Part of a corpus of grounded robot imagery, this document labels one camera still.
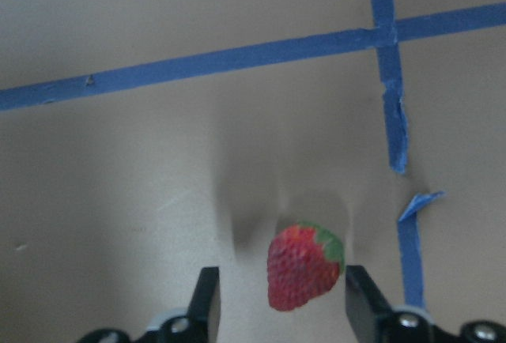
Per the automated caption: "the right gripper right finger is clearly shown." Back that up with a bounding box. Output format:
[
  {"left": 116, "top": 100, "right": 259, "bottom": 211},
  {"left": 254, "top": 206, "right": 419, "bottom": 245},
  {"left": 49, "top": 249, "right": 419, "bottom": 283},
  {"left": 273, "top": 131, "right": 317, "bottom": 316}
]
[{"left": 345, "top": 264, "right": 436, "bottom": 343}]

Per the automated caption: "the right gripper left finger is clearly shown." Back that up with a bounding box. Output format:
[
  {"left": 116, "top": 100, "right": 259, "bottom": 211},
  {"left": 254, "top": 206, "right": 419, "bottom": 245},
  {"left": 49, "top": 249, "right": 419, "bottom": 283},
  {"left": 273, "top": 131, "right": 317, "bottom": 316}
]
[{"left": 156, "top": 266, "right": 220, "bottom": 342}]

